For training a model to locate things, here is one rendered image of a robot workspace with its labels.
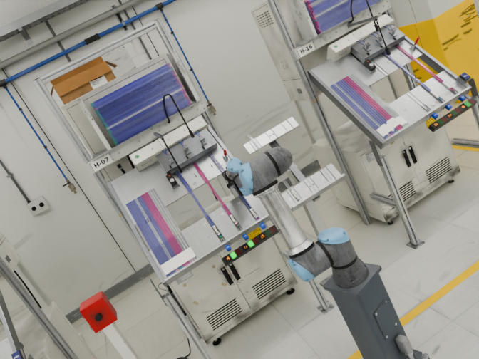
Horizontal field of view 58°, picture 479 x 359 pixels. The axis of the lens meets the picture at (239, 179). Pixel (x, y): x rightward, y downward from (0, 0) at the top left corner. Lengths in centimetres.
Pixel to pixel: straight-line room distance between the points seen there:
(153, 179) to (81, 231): 178
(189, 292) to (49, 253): 191
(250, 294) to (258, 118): 207
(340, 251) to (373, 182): 129
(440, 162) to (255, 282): 155
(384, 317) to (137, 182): 149
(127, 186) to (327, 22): 162
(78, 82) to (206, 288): 148
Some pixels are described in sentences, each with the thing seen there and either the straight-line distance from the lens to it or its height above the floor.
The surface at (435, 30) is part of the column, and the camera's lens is 482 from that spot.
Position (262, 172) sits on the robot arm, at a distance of 168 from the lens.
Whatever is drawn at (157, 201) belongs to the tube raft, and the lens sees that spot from 245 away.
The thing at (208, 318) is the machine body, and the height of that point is 21.
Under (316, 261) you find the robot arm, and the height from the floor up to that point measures 74.
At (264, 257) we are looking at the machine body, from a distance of 275.
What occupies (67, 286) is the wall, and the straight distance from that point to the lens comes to 438.
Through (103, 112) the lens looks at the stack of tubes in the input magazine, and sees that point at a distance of 253.
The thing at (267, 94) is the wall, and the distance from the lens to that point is 437.
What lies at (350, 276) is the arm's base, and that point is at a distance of 185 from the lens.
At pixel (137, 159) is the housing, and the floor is 127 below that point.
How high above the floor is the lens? 165
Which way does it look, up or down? 17 degrees down
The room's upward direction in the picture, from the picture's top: 28 degrees counter-clockwise
